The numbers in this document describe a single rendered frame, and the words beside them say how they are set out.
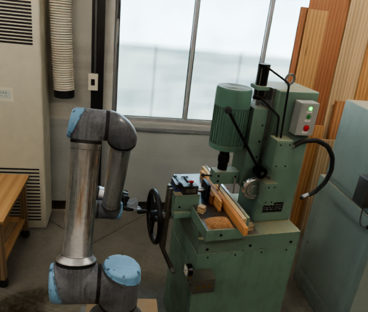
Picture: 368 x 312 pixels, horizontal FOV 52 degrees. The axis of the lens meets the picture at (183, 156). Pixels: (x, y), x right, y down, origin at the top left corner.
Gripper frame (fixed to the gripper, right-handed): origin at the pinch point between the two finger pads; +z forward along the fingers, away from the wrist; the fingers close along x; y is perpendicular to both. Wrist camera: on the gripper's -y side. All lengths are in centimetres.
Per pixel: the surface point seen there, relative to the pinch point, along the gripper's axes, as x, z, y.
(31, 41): 109, -78, 46
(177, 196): -17.5, 9.2, 21.1
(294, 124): -25, 44, 77
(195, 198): -17.5, 18.5, 22.7
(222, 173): -15, 28, 39
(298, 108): -26, 41, 85
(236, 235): -41, 35, 20
